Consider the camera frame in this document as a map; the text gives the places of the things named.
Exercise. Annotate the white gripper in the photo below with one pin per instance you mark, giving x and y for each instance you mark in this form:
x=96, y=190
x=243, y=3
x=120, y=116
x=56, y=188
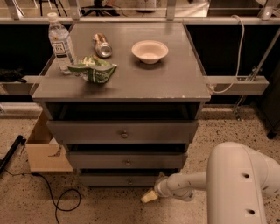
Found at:
x=161, y=187

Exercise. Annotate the grey bottom drawer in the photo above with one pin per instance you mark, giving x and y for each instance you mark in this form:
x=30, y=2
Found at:
x=118, y=180

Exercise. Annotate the grey drawer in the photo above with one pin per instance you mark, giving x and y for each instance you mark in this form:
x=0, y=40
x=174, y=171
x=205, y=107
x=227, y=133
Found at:
x=122, y=132
x=123, y=160
x=118, y=180

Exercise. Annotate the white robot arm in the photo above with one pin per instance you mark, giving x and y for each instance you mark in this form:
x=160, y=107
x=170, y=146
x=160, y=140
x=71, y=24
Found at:
x=236, y=180

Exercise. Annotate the grey middle drawer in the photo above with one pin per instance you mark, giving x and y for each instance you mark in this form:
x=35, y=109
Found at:
x=123, y=160

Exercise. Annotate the grey drawer cabinet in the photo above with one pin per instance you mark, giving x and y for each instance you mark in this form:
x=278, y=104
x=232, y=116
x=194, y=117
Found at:
x=172, y=89

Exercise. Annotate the grey top drawer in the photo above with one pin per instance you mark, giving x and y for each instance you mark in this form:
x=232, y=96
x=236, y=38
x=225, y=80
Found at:
x=122, y=132

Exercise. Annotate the cardboard box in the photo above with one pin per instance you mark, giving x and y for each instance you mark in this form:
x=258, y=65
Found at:
x=44, y=153

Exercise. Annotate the green chip bag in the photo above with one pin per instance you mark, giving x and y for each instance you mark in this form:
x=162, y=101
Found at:
x=93, y=69

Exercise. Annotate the white paper bowl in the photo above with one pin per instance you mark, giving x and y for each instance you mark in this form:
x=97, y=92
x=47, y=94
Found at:
x=149, y=51

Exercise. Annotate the black pole on floor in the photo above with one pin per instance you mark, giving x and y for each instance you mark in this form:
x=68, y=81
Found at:
x=20, y=140

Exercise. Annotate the crushed metal can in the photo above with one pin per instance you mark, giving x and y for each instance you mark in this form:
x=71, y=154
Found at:
x=102, y=46

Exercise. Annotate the clear plastic water bottle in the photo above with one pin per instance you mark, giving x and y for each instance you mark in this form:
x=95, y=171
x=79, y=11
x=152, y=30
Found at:
x=61, y=43

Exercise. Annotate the black tripod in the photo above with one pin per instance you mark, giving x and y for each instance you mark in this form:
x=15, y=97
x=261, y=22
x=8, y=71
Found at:
x=100, y=9

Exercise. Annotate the black object on rail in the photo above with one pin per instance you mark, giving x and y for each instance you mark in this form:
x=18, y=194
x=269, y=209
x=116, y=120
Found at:
x=7, y=75

